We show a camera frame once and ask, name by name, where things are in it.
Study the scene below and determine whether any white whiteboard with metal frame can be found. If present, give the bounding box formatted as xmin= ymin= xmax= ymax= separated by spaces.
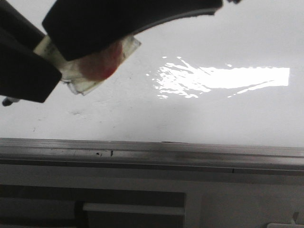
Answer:
xmin=0 ymin=0 xmax=304 ymax=175

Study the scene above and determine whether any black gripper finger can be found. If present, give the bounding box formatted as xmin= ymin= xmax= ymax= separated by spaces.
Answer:
xmin=0 ymin=0 xmax=61 ymax=103
xmin=42 ymin=0 xmax=223 ymax=61

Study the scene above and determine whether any white taped whiteboard marker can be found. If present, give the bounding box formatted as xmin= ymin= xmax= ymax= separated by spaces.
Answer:
xmin=2 ymin=35 xmax=142 ymax=106

